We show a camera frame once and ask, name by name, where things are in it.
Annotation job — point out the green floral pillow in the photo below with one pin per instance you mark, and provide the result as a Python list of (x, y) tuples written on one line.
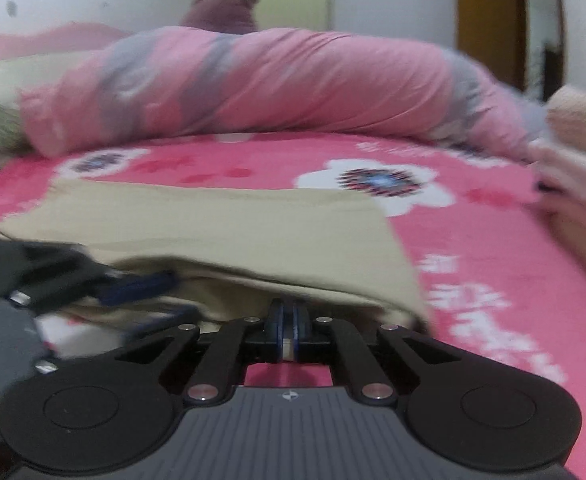
[(3, 127)]

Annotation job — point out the beige pants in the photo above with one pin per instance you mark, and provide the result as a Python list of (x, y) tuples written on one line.
[(223, 225)]

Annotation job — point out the white pink bed headboard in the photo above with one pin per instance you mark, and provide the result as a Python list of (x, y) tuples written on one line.
[(23, 55)]

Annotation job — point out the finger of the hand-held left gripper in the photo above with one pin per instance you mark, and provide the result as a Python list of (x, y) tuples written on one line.
[(168, 317), (138, 285)]

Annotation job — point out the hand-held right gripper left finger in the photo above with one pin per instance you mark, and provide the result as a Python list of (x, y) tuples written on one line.
[(275, 327)]

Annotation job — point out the pink floral bed blanket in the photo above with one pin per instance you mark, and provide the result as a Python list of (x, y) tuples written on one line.
[(473, 270)]

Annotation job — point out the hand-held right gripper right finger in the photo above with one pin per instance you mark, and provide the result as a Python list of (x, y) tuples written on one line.
[(300, 327)]

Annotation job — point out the peach knit clothing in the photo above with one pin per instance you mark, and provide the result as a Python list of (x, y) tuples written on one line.
[(583, 160)]

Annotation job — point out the pink grey floral quilt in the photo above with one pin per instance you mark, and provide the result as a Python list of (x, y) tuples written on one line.
[(298, 85)]

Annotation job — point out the brown wooden door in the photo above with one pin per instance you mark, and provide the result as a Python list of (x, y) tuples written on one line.
[(488, 20)]

